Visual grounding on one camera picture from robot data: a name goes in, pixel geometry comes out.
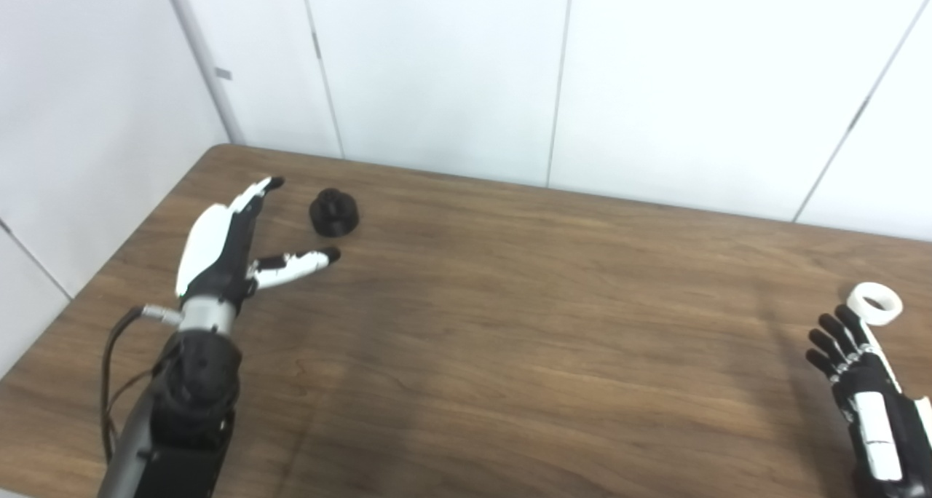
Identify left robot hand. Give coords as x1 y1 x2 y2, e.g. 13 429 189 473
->
175 176 341 307

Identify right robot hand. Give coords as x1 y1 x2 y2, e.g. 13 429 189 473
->
805 305 932 498

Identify white ring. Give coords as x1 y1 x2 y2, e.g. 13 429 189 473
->
849 282 904 327

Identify round black part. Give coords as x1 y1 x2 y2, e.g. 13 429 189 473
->
309 189 360 237

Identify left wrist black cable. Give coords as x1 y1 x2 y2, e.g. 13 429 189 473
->
100 304 183 464

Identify grey wall corner trim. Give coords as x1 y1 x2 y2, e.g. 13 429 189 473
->
160 0 246 146

